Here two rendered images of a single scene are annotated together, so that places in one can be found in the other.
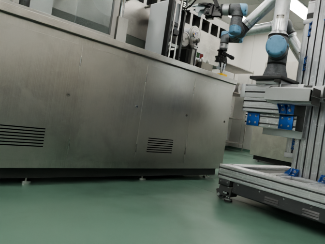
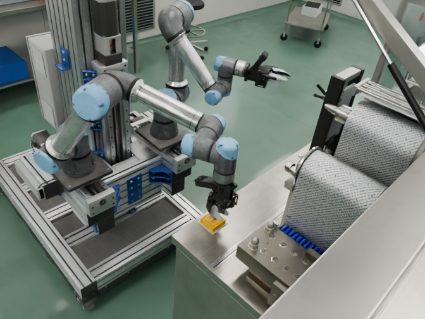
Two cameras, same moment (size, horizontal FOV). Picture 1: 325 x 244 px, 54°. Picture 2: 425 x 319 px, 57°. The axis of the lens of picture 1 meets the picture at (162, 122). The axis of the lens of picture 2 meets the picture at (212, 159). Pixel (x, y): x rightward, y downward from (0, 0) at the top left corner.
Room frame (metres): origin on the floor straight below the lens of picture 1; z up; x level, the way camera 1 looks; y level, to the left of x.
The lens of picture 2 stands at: (3.78, -0.60, 2.03)
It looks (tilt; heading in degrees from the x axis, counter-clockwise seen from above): 38 degrees down; 173
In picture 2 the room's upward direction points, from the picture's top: 6 degrees clockwise
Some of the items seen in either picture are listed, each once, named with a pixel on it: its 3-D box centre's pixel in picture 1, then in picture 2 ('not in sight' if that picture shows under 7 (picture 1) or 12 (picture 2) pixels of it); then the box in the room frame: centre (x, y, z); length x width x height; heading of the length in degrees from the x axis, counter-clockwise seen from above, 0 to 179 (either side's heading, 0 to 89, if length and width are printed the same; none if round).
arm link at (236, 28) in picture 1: (236, 26); (223, 85); (2.02, -0.38, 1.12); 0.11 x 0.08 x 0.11; 156
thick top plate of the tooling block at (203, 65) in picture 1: (191, 67); (300, 275); (3.05, -0.20, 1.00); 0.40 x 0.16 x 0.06; 43
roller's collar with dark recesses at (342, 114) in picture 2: not in sight; (346, 115); (2.62, -0.01, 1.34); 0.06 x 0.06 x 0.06; 43
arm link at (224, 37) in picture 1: (225, 38); (225, 155); (2.76, -0.44, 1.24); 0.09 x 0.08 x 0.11; 66
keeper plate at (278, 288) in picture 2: not in sight; (284, 302); (3.12, -0.26, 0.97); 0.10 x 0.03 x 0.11; 43
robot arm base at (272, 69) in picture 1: (275, 70); (164, 124); (2.02, -0.67, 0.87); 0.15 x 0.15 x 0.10
